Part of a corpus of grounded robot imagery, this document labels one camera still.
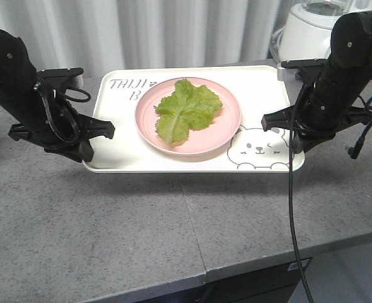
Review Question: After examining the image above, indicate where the grey cabinet door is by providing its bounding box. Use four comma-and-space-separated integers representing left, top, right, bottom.
306, 242, 372, 302

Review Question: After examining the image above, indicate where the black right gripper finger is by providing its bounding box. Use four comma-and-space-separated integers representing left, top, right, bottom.
293, 134, 334, 154
261, 107, 294, 131

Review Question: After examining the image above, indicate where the black hanging cable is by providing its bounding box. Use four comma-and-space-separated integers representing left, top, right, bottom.
286, 85, 372, 303

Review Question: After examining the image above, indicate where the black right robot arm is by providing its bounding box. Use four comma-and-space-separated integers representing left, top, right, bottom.
262, 11, 372, 153

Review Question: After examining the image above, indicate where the green lettuce leaf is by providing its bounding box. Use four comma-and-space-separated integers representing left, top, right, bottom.
155, 78, 223, 145

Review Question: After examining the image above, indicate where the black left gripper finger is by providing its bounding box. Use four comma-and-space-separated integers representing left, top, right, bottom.
83, 117, 115, 140
74, 140, 94, 162

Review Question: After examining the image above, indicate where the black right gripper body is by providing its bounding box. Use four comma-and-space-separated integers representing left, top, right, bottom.
295, 81, 371, 136

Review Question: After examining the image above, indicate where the black two-drawer disinfection cabinet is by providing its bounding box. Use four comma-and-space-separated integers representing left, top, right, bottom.
200, 262, 301, 302

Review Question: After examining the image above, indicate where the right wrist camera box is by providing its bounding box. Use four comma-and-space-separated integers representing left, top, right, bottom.
276, 59, 327, 83

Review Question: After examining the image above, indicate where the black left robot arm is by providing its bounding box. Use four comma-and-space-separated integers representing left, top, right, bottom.
0, 30, 115, 162

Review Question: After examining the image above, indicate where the cream bear serving tray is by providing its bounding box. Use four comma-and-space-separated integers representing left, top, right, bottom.
86, 65, 305, 173

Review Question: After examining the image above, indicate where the white blender appliance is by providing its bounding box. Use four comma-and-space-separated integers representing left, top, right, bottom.
270, 0, 372, 62

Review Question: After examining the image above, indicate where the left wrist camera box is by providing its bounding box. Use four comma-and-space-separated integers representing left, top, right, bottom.
37, 68, 84, 92

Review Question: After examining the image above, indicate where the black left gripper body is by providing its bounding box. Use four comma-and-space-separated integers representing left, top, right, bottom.
8, 85, 90, 162

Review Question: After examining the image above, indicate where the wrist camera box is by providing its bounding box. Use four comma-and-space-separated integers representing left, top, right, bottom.
276, 59, 327, 83
37, 68, 84, 92

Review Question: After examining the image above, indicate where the pink round plate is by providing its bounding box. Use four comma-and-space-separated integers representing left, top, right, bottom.
135, 77, 241, 156

